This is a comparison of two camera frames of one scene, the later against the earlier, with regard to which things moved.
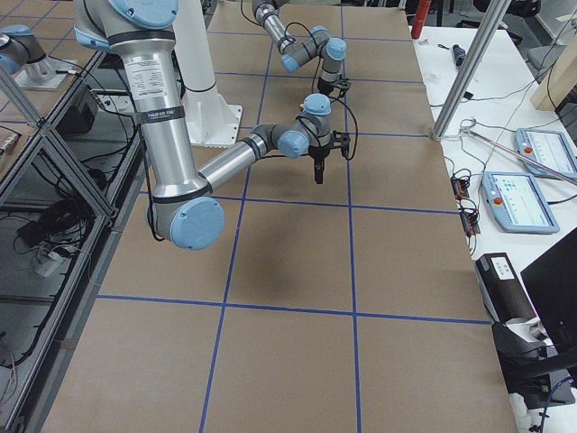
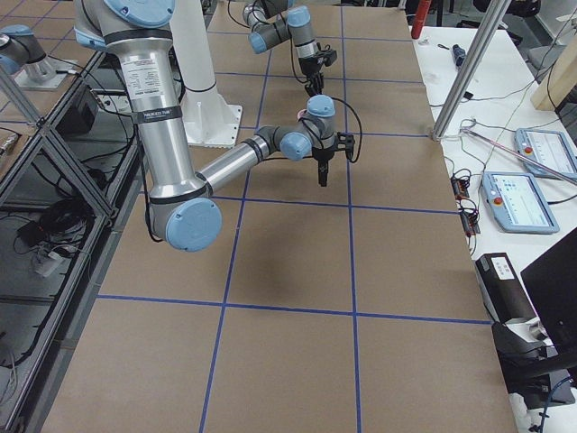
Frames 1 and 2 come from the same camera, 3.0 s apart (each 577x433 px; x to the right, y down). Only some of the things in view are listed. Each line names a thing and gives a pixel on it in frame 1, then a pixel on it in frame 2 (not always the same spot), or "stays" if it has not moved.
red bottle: x=422 y=10 stays
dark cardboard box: x=504 y=294 stays
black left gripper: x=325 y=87 -> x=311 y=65
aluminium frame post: x=495 y=15 stays
